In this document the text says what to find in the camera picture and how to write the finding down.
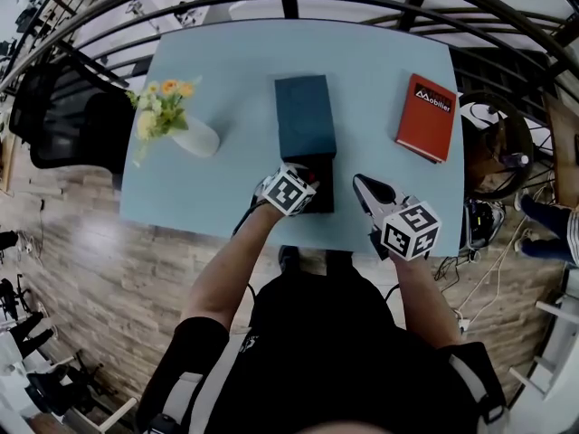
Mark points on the white metal desk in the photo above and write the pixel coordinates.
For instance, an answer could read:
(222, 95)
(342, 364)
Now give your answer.
(558, 333)

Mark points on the person's right forearm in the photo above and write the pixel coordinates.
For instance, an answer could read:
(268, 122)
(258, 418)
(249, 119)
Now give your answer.
(423, 301)

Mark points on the dark teal sliding drawer box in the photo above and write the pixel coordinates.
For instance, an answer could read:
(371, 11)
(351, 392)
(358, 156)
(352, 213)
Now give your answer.
(305, 116)

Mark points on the black equipment bag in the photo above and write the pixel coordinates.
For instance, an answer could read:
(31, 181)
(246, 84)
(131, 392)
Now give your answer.
(481, 222)

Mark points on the person's left forearm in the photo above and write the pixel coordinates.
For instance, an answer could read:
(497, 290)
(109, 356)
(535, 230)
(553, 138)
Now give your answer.
(235, 265)

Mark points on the round wooden side table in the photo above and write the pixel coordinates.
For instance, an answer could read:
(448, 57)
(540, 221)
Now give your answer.
(484, 152)

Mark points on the person's black clothing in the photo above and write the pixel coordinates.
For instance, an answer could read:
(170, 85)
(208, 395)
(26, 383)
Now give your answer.
(316, 355)

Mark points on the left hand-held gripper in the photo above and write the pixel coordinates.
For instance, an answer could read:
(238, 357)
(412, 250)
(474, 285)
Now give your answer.
(287, 192)

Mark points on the black mesh office chair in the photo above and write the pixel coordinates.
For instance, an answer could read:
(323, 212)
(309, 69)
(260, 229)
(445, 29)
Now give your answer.
(59, 120)

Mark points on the clear plastic bottle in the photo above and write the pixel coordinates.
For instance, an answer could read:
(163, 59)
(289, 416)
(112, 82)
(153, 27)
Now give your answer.
(515, 159)

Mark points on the person's black shoe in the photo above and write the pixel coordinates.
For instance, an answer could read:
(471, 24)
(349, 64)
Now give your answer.
(288, 258)

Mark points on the red hardcover book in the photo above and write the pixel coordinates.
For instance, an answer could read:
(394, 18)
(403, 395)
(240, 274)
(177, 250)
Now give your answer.
(427, 120)

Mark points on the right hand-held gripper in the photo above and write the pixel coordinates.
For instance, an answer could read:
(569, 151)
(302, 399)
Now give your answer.
(411, 231)

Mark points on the yellow artificial flower bouquet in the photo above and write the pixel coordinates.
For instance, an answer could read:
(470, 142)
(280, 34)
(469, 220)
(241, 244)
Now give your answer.
(158, 111)

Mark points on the white ceramic vase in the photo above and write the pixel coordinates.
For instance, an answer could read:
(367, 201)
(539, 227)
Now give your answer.
(199, 139)

